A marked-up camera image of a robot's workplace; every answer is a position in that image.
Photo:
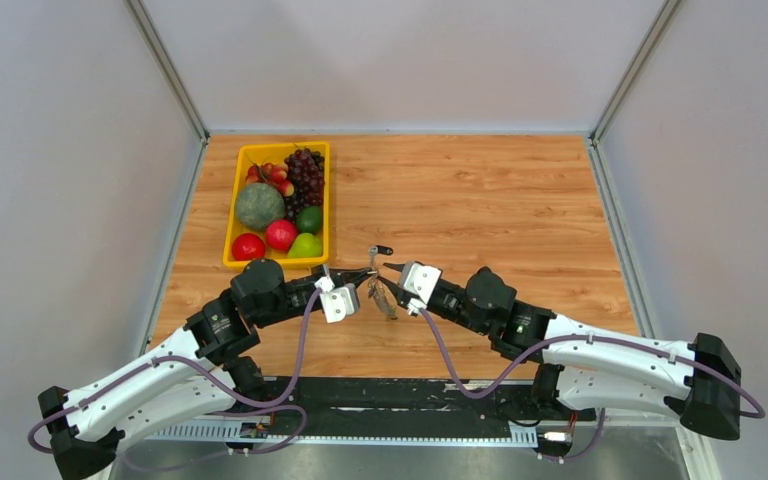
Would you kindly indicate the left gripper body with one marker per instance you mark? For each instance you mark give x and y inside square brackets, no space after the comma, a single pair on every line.
[299,292]

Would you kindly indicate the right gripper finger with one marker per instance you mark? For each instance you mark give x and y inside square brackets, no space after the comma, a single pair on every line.
[401,296]
[399,267]

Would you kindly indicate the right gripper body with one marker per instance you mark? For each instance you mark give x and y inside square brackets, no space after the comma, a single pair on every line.
[449,304]

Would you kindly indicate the key with black tag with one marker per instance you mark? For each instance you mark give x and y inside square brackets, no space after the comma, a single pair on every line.
[378,250]

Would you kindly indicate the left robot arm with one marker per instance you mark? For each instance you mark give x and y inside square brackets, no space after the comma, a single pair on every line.
[202,368]

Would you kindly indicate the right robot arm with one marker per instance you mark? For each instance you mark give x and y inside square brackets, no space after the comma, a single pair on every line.
[582,366]

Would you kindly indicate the light green pear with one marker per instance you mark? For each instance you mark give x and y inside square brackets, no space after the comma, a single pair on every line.
[306,245]

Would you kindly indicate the red apple middle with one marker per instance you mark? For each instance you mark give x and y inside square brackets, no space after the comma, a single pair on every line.
[280,235]

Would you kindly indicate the red apple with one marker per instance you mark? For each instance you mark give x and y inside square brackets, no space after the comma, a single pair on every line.
[280,235]
[247,247]

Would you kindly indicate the dark green avocado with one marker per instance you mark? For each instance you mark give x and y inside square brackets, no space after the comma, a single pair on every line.
[310,220]

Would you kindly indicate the red apple left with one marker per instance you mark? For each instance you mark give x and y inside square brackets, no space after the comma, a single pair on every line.
[247,247]

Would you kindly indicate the green round melon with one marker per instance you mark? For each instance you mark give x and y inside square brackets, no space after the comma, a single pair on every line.
[258,205]

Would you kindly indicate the dark red grape bunch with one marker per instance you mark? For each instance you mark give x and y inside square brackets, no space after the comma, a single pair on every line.
[306,173]

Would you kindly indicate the red peaches cluster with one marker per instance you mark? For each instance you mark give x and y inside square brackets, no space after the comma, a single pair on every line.
[272,174]

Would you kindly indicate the yellow plastic fruit bin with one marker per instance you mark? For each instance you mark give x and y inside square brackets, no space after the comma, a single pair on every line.
[276,153]

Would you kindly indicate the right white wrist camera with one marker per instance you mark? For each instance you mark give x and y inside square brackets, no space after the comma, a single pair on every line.
[418,281]

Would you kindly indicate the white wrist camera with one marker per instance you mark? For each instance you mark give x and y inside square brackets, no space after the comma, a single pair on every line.
[418,281]
[337,303]

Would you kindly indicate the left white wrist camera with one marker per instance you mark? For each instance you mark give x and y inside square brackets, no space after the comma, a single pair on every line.
[337,303]

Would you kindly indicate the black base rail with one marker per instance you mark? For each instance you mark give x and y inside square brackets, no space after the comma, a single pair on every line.
[346,411]

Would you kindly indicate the left aluminium frame post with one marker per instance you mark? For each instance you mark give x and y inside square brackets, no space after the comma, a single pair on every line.
[151,35]

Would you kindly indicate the aluminium frame post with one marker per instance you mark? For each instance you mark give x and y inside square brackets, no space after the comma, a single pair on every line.
[639,60]
[151,35]

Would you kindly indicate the right aluminium frame post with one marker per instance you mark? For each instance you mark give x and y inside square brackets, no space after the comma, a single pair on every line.
[639,60]

